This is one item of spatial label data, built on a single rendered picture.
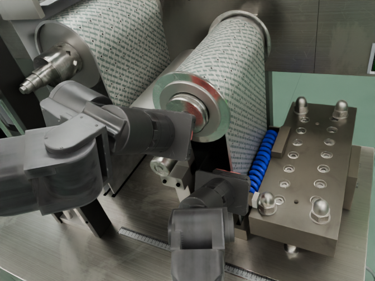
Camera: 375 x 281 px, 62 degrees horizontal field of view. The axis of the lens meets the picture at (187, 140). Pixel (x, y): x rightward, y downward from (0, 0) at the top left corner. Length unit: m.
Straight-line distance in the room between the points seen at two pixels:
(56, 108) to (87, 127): 0.08
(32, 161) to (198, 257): 0.21
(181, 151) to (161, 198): 0.47
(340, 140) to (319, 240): 0.26
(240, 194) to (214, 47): 0.27
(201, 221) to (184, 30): 0.58
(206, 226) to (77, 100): 0.22
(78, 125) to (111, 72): 0.32
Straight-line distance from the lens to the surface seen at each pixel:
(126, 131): 0.34
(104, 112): 0.36
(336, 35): 0.78
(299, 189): 0.68
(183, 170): 0.59
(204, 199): 0.48
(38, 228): 0.99
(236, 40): 0.63
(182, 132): 0.42
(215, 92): 0.50
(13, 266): 0.96
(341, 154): 0.77
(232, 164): 0.60
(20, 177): 0.31
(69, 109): 0.39
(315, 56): 0.80
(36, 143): 0.33
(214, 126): 0.54
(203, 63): 0.54
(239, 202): 0.57
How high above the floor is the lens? 1.55
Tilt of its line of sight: 39 degrees down
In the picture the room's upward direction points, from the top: 14 degrees counter-clockwise
